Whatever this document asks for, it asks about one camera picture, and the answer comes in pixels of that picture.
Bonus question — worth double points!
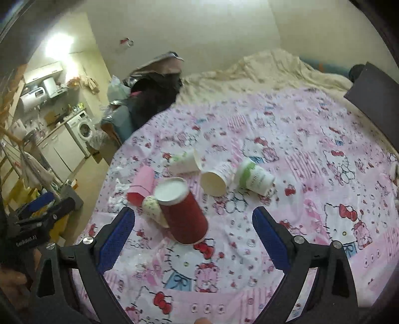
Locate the white kitchen appliance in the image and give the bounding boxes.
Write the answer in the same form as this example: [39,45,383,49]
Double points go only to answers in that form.
[42,77,60,99]

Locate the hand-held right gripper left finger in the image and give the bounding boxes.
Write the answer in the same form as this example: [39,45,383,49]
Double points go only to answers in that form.
[29,206,136,324]

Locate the pile of dark clothes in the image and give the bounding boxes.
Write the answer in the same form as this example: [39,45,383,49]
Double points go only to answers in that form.
[127,51,185,132]

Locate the white cup with green leaves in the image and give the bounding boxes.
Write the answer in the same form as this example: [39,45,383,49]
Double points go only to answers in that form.
[168,149,203,175]

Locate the small floral paper cup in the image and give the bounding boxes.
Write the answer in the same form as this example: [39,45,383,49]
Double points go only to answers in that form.
[141,196,169,228]

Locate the pink paper cup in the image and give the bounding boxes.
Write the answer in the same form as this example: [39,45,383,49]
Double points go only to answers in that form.
[126,165,156,206]

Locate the white paper cup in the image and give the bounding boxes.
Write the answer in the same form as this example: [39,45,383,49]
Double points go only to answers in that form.
[200,161,234,198]

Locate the white water heater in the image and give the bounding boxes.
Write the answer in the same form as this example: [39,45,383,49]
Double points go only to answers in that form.
[19,87,49,113]

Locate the yellow box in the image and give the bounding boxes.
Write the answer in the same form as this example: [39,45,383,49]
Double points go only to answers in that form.
[7,182,41,212]

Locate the person's left hand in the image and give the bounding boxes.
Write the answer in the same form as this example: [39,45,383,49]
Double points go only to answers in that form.
[0,268,28,299]

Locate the white cup with green band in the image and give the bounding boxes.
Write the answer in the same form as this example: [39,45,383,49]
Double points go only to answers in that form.
[234,158,276,197]

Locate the cream duvet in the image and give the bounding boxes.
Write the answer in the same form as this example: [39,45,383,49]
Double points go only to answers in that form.
[175,48,354,105]

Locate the white washing machine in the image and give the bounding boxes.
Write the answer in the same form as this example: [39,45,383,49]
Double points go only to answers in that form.
[66,110,96,154]

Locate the grey bag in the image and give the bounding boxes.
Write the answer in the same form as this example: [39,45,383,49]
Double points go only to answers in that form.
[62,187,84,216]

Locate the blue chair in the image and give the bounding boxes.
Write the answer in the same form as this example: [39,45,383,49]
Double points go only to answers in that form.
[100,104,135,148]

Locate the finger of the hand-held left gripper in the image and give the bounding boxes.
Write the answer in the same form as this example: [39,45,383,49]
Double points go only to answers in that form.
[29,191,56,215]
[47,197,76,226]

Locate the black round object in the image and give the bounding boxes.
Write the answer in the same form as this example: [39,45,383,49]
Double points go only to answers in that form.
[348,64,365,83]

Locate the clear plastic bag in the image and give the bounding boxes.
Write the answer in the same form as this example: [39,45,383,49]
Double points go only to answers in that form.
[107,75,132,104]

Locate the white kitchen cabinet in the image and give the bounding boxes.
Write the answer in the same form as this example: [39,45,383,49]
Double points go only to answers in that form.
[37,125,88,183]

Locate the dark flat board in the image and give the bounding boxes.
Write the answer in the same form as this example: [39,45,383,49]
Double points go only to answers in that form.
[344,61,399,126]

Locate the pink cartoon printed blanket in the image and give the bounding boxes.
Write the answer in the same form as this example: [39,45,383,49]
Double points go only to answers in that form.
[70,84,399,324]

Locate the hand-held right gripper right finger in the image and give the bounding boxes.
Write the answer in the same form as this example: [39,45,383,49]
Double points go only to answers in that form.
[252,206,356,324]

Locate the red paper cup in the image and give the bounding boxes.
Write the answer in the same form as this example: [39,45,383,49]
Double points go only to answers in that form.
[155,177,209,245]

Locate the wooden rack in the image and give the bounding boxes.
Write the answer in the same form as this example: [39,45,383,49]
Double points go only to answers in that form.
[0,64,28,200]

